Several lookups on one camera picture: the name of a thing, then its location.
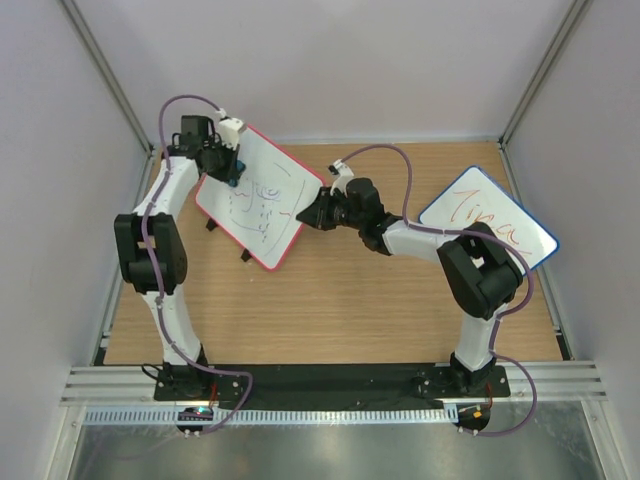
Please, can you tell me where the red framed whiteboard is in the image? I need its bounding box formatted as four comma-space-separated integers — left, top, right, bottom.
195, 126, 324, 270

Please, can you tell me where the aluminium front rail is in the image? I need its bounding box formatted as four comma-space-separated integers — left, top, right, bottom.
60, 361, 607, 406

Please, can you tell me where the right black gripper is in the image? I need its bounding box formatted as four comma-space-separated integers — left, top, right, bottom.
298, 188, 364, 233

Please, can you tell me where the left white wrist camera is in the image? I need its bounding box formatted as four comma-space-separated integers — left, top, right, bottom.
217, 117, 247, 151

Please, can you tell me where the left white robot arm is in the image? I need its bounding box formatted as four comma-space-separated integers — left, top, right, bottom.
114, 115, 246, 400

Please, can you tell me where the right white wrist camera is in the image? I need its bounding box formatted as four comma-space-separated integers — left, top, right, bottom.
328, 159, 354, 195

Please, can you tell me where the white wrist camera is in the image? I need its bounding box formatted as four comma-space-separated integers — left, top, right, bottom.
217, 117, 247, 151
328, 159, 354, 195

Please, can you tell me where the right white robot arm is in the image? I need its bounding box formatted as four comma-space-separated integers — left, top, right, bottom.
296, 178, 523, 396

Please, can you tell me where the white slotted cable duct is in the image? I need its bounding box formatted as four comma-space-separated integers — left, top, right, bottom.
84, 405, 458, 426

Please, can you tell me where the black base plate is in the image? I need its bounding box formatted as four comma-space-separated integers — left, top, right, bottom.
142, 363, 511, 411

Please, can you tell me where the blue framed whiteboard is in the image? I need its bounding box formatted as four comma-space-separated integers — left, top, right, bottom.
418, 166, 559, 269

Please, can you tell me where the blue whiteboard eraser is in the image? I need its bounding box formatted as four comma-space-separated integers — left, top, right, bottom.
228, 159, 246, 188

